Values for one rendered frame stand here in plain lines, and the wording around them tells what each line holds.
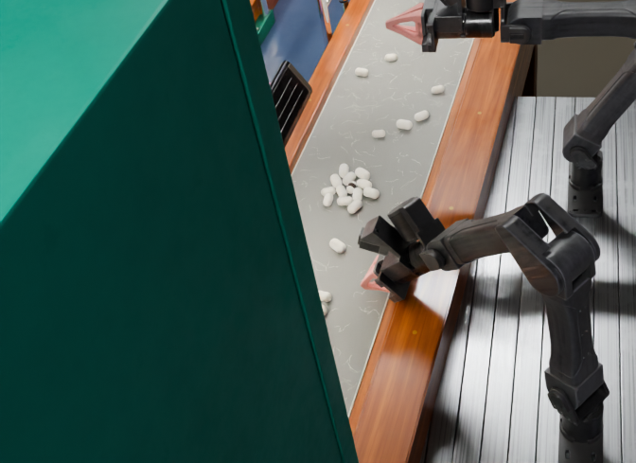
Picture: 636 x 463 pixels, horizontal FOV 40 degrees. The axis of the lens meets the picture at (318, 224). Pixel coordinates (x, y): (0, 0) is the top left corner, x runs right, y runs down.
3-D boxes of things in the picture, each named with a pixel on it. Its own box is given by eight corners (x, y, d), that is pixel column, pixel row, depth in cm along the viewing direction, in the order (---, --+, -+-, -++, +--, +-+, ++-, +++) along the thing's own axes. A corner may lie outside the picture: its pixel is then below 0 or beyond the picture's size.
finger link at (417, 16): (381, 16, 165) (432, 14, 162) (387, -5, 170) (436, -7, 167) (385, 46, 169) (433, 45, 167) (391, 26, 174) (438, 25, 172)
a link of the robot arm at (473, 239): (415, 247, 147) (519, 221, 119) (452, 218, 150) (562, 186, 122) (454, 307, 148) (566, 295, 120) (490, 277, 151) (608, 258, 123)
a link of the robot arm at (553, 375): (547, 397, 143) (527, 249, 123) (574, 372, 145) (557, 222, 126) (578, 417, 138) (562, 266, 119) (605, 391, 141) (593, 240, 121)
